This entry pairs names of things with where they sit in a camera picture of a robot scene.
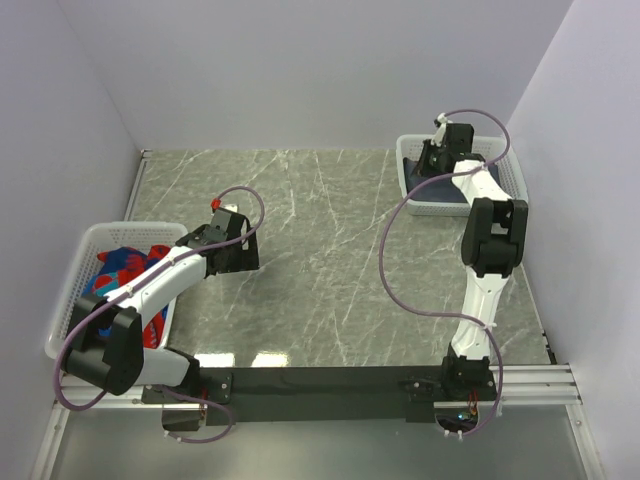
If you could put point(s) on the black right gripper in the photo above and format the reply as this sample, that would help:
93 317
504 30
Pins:
427 148

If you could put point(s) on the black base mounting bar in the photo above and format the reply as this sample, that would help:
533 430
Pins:
277 394

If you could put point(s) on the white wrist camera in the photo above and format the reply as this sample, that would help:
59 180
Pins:
441 122
217 204

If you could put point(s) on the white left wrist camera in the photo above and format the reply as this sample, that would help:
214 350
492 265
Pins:
217 204

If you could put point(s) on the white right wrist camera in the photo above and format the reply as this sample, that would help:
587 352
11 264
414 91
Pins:
441 122

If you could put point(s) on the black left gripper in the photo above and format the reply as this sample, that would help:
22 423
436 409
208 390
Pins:
246 259

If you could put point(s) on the blue grey cloth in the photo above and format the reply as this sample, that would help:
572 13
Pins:
471 180

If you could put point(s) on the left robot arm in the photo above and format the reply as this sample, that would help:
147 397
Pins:
104 344

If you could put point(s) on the white laundry basket with clothes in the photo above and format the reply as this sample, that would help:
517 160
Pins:
139 235

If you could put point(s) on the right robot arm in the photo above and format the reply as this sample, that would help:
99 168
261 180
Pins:
492 246

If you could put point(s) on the aluminium table edge rail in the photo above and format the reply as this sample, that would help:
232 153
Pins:
146 155

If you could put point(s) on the aluminium front frame rail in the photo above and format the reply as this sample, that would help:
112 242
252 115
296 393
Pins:
403 422

